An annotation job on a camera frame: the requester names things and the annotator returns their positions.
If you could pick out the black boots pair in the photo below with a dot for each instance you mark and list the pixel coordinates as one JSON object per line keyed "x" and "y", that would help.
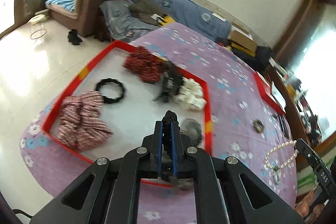
{"x": 73, "y": 37}

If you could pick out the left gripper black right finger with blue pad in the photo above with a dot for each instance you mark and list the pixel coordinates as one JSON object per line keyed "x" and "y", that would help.
{"x": 226, "y": 191}

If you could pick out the grey star patterned blanket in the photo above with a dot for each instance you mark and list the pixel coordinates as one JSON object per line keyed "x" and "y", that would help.
{"x": 121, "y": 24}

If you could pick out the blue folded quilt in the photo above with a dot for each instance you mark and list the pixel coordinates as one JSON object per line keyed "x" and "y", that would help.
{"x": 195, "y": 17}

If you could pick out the brown cardboard box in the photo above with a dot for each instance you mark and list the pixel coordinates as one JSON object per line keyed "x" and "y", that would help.
{"x": 242, "y": 43}

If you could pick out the person's right hand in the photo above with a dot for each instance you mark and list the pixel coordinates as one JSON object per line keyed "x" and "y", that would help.
{"x": 303, "y": 207}

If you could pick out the dark red dotted scrunchie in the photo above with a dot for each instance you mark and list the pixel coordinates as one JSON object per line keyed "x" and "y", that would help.
{"x": 145, "y": 65}

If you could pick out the wire stool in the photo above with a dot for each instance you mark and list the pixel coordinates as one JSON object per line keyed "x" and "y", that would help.
{"x": 38, "y": 34}

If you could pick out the brown sofa chair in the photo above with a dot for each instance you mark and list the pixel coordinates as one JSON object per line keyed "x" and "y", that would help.
{"x": 82, "y": 19}

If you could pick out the red-rimmed white tray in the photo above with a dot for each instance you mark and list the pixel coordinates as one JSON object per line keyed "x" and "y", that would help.
{"x": 133, "y": 117}

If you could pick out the wooden desk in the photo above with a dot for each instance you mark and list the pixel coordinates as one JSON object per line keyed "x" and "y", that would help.
{"x": 292, "y": 113}

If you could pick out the red plaid scrunchie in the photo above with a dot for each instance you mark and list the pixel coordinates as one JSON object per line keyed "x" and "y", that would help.
{"x": 80, "y": 126}

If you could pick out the small black beaded scrunchie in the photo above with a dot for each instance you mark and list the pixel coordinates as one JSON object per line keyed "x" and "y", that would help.
{"x": 169, "y": 143}

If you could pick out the purple floral bedsheet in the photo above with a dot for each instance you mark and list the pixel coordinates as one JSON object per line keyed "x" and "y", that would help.
{"x": 244, "y": 126}

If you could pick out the large black scrunchie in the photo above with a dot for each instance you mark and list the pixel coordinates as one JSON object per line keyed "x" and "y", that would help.
{"x": 111, "y": 90}

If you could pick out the red box lid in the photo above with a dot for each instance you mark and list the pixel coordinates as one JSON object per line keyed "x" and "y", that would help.
{"x": 266, "y": 93}

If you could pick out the black hair clip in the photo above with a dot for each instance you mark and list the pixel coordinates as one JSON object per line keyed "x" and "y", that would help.
{"x": 283, "y": 126}

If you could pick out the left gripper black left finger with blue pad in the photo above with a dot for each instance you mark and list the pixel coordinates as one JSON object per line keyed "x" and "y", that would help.
{"x": 108, "y": 190}

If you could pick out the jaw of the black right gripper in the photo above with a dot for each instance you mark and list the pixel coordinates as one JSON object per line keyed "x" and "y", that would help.
{"x": 311, "y": 157}

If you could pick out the black plastic hair claw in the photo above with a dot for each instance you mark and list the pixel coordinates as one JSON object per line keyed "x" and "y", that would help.
{"x": 171, "y": 84}

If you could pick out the grey sheer scrunchie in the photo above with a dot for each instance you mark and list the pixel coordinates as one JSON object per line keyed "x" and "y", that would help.
{"x": 192, "y": 128}

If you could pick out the white dotted scrunchie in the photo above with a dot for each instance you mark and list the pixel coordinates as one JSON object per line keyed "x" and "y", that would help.
{"x": 190, "y": 96}

